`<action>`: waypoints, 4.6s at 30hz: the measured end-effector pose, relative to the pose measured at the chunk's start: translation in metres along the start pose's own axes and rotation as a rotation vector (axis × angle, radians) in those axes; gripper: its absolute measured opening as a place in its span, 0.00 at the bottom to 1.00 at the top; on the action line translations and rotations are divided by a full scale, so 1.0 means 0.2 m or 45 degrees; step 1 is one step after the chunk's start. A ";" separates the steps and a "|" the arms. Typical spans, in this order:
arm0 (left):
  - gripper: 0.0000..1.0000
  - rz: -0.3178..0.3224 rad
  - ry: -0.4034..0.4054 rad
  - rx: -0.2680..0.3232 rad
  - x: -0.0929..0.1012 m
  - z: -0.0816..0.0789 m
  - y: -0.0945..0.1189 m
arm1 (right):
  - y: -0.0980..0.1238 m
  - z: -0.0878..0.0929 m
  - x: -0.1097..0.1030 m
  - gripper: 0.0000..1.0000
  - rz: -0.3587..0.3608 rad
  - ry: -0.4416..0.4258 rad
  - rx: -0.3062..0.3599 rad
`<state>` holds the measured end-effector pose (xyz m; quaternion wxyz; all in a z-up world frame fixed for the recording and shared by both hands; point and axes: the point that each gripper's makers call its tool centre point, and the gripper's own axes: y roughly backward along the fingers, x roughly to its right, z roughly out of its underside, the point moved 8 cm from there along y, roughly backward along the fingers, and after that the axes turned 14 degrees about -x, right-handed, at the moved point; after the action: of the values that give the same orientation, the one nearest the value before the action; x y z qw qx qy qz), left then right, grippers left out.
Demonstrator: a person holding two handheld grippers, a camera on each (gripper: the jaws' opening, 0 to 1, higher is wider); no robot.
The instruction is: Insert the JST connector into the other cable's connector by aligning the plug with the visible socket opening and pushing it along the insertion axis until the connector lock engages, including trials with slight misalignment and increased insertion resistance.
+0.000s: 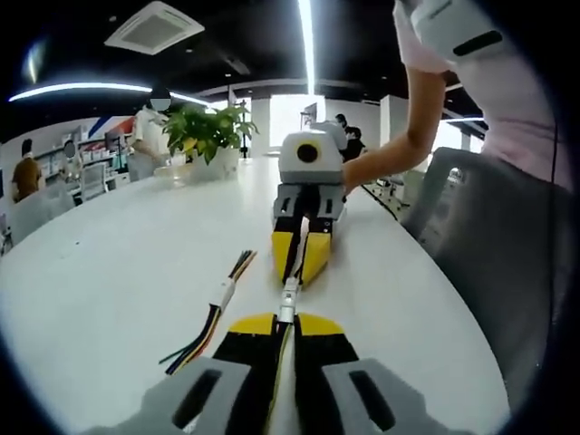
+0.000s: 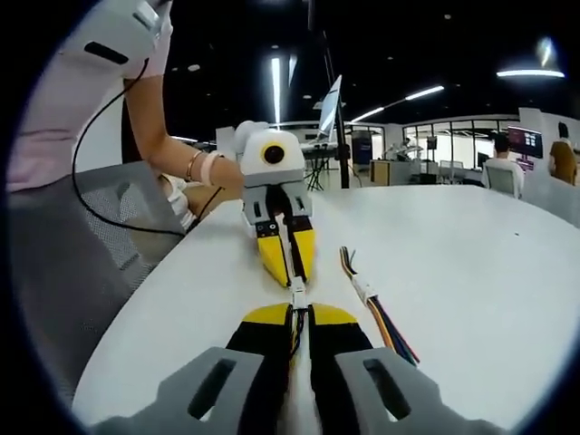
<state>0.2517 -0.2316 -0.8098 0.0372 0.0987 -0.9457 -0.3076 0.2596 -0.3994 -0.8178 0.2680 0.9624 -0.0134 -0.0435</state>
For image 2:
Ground wall monitor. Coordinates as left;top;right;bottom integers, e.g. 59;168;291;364
507;125;544;160

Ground white chest device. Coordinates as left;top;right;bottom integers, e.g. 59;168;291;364
56;0;165;70

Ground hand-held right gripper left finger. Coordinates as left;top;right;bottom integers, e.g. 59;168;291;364
97;303;295;435

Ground white office chair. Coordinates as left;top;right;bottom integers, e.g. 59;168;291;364
482;161;526;199

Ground tilted screen on stand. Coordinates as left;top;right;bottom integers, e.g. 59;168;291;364
315;74;344;142

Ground person's white shorts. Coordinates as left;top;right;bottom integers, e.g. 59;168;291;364
158;174;200;232

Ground black pole stand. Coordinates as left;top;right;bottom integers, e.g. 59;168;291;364
307;0;353;189

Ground wooden cabinet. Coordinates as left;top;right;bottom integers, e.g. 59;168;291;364
369;158;409;187

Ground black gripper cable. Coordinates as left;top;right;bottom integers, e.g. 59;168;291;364
71;56;226;237

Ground JST connector plug long wires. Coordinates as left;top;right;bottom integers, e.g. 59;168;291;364
339;246;366;295

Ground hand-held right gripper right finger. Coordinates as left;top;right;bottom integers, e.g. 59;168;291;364
307;304;504;435

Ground person's left hand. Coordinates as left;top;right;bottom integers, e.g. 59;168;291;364
211;156;247;200

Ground person in pink shirt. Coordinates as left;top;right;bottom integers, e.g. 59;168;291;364
6;0;174;192

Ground JST socket short wires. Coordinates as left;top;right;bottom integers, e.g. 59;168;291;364
289;293;310;363
360;289;421;366

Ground white wristband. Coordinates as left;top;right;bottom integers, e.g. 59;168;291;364
201;151;224;186

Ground gold bracelet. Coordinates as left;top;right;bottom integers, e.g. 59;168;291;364
185;149;206;182

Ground straight ceiling light strip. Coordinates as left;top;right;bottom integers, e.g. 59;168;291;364
270;56;282;124

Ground mesh office chair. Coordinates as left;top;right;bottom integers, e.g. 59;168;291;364
8;162;191;409

